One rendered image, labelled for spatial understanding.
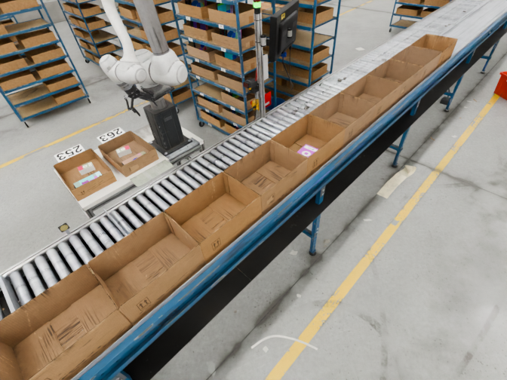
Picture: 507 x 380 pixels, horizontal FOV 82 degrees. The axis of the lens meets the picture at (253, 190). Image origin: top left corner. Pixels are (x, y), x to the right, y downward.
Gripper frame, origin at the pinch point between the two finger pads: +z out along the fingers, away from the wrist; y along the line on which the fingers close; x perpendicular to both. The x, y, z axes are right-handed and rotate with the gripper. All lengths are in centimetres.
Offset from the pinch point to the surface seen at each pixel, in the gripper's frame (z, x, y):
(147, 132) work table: 41, 32, -20
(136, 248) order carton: -5, -99, -27
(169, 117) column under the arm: 17.0, 3.1, 8.0
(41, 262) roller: 1, -71, -87
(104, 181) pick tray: 16, -23, -51
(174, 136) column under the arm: 32.8, 0.2, 2.2
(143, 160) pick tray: 25.2, -13.6, -23.8
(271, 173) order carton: 30, -77, 50
